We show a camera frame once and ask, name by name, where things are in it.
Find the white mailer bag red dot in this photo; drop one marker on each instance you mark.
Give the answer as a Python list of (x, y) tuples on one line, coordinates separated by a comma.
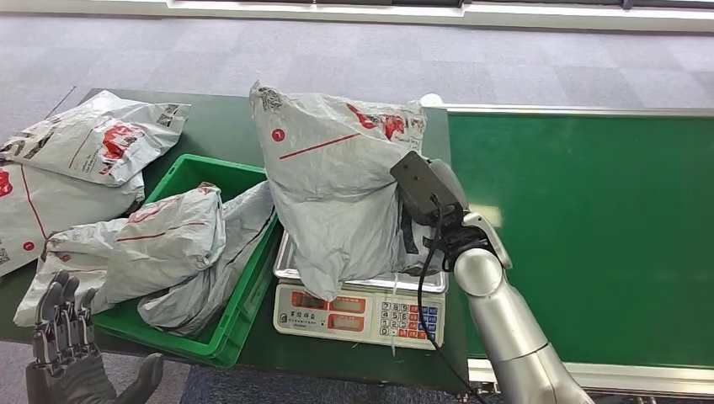
[(61, 206)]

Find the plain grey mailer bag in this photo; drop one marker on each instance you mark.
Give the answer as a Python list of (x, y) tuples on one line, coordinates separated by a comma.
[(234, 245)]

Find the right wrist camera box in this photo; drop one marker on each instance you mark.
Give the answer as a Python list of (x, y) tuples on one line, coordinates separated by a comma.
[(415, 181)]

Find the grey mailer bag large S print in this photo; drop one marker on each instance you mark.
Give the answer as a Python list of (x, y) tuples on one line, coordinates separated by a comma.
[(329, 184)]

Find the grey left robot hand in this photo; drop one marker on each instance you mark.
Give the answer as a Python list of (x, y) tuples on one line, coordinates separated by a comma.
[(69, 368)]

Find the white round cap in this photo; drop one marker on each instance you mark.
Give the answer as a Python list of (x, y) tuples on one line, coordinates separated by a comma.
[(430, 100)]

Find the white electronic scale body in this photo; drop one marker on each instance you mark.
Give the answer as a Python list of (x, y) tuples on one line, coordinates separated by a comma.
[(346, 318)]

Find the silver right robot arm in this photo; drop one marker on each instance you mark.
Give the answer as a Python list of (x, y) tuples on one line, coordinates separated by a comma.
[(502, 318)]

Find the thin white plastic strip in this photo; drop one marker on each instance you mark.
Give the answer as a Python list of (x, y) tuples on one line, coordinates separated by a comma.
[(394, 312)]

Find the green plastic crate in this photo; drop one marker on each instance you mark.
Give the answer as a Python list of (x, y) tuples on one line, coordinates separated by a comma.
[(189, 173)]

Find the green conveyor belt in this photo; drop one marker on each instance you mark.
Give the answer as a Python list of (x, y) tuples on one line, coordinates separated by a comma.
[(586, 234)]

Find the small white mailer bag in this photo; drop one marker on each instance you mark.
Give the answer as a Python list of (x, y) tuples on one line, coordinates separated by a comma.
[(67, 267)]

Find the crumpled grey mailer red line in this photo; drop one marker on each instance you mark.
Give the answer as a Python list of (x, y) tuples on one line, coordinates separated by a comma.
[(167, 240)]

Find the white mailer bag red logo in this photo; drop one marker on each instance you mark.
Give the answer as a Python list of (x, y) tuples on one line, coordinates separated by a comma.
[(106, 139)]

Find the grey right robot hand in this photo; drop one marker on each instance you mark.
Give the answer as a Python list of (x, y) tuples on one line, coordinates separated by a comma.
[(453, 187)]

